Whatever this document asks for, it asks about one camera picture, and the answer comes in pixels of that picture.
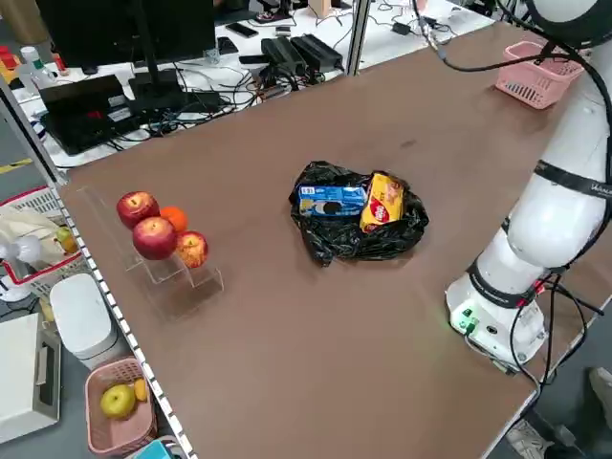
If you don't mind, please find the green apple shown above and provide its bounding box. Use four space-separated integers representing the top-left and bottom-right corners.
99 384 138 421

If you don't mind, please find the white rounded appliance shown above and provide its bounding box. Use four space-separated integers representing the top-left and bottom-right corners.
50 273 120 372

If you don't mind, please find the white cabinet box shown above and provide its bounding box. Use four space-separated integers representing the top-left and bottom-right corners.
0 313 63 444

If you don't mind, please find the yellow biscuit box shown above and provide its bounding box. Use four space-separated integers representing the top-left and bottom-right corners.
359 171 407 234

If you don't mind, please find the clear plastic bottle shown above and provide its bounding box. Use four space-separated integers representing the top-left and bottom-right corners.
18 46 58 90

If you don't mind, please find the red rimmed white crate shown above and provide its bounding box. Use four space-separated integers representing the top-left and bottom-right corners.
0 186 83 288

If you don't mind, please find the small pink mesh basket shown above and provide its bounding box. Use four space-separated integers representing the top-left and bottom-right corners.
84 357 159 455

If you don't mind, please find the black smartphone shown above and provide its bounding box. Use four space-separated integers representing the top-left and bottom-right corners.
224 21 259 40

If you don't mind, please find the black arm base cable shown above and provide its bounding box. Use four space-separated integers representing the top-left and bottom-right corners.
506 274 606 398

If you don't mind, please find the white desk fan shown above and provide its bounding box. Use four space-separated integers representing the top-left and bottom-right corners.
0 233 45 302

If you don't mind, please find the pink plastic slotted basket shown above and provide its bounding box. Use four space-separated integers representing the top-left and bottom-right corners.
494 40 587 110

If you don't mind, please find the red apple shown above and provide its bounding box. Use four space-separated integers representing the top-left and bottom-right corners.
117 190 162 230
175 230 210 269
132 216 179 262

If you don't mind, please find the black open laptop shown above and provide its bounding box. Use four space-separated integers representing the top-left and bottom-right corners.
37 74 141 157

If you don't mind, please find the orange fruit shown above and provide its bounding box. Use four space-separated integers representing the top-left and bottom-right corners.
160 206 190 236

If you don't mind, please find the black plastic bag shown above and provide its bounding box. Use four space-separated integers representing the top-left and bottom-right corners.
289 161 430 268

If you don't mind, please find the clear acrylic stepped stand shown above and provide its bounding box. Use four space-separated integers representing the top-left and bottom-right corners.
74 184 226 321

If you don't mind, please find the blue cookie box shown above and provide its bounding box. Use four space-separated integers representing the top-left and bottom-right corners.
298 185 369 219

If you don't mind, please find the aluminium frame post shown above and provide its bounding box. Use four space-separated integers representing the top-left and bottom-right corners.
346 0 374 77

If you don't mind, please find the black monitor stand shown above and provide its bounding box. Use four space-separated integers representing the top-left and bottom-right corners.
127 0 184 105

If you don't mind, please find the black power brick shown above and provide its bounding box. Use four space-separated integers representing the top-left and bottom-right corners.
290 33 344 69
260 36 307 74

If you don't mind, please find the cardboard box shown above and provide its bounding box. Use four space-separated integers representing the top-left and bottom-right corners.
308 0 340 18

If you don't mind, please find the person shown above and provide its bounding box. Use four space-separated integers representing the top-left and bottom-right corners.
506 366 612 459

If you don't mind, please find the black computer monitor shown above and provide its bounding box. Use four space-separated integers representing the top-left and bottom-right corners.
37 0 219 69

